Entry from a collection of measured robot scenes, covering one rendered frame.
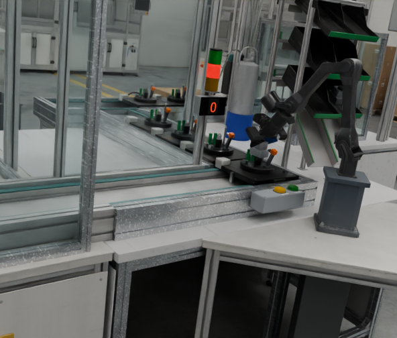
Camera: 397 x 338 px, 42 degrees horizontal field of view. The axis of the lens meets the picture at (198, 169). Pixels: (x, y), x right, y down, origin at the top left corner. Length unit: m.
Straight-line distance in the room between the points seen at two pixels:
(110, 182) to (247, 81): 1.36
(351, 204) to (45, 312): 1.04
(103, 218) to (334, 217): 0.80
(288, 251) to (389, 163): 2.17
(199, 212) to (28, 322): 0.62
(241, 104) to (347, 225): 1.30
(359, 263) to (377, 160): 1.98
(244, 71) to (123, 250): 1.67
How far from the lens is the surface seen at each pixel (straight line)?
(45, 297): 1.50
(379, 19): 11.97
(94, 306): 1.58
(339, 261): 1.69
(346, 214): 1.88
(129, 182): 1.86
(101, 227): 1.56
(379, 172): 3.71
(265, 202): 1.81
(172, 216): 1.66
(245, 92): 2.97
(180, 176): 1.97
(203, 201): 1.72
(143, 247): 1.56
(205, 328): 1.82
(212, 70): 1.96
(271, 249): 1.67
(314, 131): 2.30
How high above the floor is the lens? 1.54
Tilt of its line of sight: 17 degrees down
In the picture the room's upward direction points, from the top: 7 degrees clockwise
